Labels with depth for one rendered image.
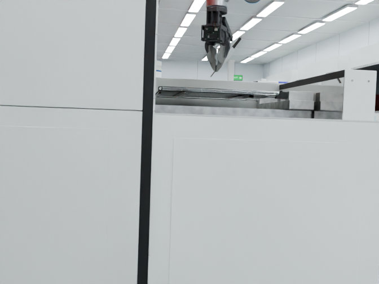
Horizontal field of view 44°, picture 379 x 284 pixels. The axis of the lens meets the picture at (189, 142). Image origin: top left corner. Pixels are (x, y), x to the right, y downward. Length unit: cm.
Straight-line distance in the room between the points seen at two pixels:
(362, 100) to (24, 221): 92
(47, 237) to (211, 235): 42
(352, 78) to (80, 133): 77
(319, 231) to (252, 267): 20
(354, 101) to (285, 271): 50
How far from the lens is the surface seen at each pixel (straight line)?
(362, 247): 135
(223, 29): 162
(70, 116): 96
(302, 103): 149
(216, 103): 180
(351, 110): 136
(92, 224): 98
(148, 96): 96
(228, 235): 122
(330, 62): 844
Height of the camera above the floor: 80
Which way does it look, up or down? 2 degrees down
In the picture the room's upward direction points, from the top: 2 degrees clockwise
